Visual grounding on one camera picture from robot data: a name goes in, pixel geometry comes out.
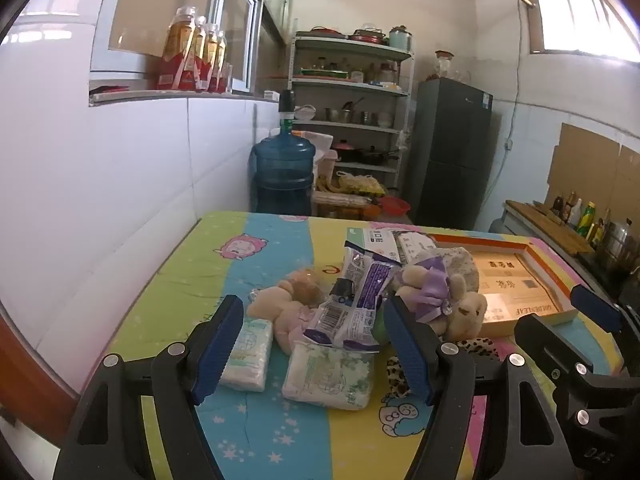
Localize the teal canister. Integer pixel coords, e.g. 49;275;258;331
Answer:
389;25;412;52

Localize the wall cable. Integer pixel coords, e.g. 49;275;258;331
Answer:
495;5;527;202

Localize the teddy bear with purple bow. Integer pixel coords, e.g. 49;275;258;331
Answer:
392;255;488;343

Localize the leopard print cloth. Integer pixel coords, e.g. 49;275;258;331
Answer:
386;337;502;400

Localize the red basket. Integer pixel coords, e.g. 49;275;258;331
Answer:
377;197;411;216

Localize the white metal shelf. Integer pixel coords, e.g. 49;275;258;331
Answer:
289;30;416;197

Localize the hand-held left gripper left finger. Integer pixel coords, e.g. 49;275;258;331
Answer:
52;294;246;480

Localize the wooden cutting board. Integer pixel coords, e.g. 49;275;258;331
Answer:
505;200;597;257

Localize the beige teddy bear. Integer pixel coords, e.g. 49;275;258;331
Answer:
247;285;323;356

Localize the small high window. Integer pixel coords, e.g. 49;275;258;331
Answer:
520;0;640;62

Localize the steel pot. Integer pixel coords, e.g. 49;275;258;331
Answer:
597;217;640;272

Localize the small black item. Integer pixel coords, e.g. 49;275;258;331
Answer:
331;277;357;301

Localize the cardboard sheet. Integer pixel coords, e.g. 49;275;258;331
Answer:
545;122;640;242

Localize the white tissue pack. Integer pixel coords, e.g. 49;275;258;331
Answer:
218;317;275;393

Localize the purple white plastic packet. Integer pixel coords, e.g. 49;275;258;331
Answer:
302;240;403;353

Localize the floral print packet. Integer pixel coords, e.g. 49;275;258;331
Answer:
394;230;439;267

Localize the dark grey fridge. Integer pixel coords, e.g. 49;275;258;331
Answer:
405;79;496;233

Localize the green sponge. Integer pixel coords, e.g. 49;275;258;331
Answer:
374;310;393;345

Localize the white green packet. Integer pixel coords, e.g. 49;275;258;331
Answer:
346;226;402;262

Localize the grey counter cabinet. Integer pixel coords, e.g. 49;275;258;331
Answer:
489;205;551;241

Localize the black pan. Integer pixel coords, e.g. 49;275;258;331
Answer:
362;146;401;167

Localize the black water pump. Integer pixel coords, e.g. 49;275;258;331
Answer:
277;89;297;133

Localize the brown plush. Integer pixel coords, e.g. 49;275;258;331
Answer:
282;267;328;308

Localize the green bottle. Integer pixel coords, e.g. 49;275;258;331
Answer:
577;201;597;239

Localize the blue water jug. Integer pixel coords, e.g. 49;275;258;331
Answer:
250;130;317;216

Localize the orange drink bottle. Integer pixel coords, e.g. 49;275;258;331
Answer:
159;6;198;92
216;30;230;94
192;16;210;93
205;24;222;93

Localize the black cooktop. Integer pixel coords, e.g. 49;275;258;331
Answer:
580;250;627;282

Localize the red lidded pot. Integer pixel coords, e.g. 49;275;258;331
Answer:
349;27;389;44

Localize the orange cardboard box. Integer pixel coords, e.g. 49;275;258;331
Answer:
427;232;581;338

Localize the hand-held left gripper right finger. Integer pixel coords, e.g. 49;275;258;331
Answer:
382;294;581;480

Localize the pink bin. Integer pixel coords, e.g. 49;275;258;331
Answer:
314;150;341;182

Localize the sliding window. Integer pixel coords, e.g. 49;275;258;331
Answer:
90;0;292;107

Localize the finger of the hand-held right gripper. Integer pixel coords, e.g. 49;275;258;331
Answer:
515;316;608;403
570;284;640;358

